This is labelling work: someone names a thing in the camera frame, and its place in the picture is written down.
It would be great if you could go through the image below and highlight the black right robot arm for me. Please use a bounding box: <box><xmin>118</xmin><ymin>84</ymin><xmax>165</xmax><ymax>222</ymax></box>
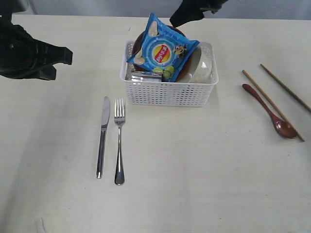
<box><xmin>0</xmin><ymin>0</ymin><xmax>73</xmax><ymax>81</ymax></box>

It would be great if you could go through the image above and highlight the silver metal fork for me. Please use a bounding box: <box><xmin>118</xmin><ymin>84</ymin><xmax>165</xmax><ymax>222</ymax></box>
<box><xmin>114</xmin><ymin>99</ymin><xmax>125</xmax><ymax>185</ymax></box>

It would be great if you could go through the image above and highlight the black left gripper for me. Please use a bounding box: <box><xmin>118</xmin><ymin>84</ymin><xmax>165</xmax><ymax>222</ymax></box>
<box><xmin>170</xmin><ymin>0</ymin><xmax>228</xmax><ymax>27</ymax></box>

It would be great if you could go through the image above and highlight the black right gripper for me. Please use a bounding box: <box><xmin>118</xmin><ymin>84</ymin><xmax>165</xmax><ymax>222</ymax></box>
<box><xmin>0</xmin><ymin>23</ymin><xmax>73</xmax><ymax>81</ymax></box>

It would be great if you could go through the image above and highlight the wooden chopstick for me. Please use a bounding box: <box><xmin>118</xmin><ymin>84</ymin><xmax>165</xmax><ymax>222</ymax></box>
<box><xmin>242</xmin><ymin>70</ymin><xmax>306</xmax><ymax>142</ymax></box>
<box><xmin>260</xmin><ymin>64</ymin><xmax>311</xmax><ymax>113</ymax></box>

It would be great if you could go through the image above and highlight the silver table knife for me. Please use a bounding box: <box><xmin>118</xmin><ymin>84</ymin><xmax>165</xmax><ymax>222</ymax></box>
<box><xmin>96</xmin><ymin>96</ymin><xmax>110</xmax><ymax>179</ymax></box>

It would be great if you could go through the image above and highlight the speckled white ceramic bowl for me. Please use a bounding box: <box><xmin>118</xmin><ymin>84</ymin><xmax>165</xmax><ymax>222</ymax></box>
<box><xmin>177</xmin><ymin>42</ymin><xmax>214</xmax><ymax>84</ymax></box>

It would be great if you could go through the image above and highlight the white perforated plastic basket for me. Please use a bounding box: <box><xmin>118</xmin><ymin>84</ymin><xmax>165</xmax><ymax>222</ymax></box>
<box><xmin>120</xmin><ymin>40</ymin><xmax>219</xmax><ymax>107</ymax></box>

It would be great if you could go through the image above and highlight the brown wooden spoon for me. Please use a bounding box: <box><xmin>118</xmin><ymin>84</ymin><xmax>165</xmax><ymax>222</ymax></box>
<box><xmin>242</xmin><ymin>83</ymin><xmax>298</xmax><ymax>139</ymax></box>

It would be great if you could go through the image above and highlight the blue Lay's chips bag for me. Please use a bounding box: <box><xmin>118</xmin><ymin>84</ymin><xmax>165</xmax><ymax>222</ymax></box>
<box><xmin>127</xmin><ymin>13</ymin><xmax>199</xmax><ymax>82</ymax></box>

